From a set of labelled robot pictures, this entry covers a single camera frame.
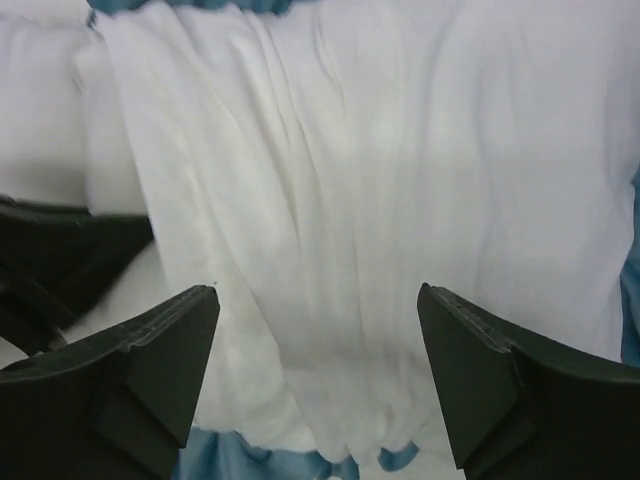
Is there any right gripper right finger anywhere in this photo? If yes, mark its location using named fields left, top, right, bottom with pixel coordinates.
left=417, top=284, right=639, bottom=480

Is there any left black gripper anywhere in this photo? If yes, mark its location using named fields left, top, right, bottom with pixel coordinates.
left=1, top=196, right=153, bottom=355

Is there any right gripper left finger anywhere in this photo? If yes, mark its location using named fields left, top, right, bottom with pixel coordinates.
left=1, top=286, right=220, bottom=479

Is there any blue white plush pillowcase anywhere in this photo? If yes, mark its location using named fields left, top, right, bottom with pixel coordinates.
left=92, top=1, right=639, bottom=463

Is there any white pillow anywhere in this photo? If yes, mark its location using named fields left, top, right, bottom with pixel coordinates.
left=1, top=14, right=146, bottom=214

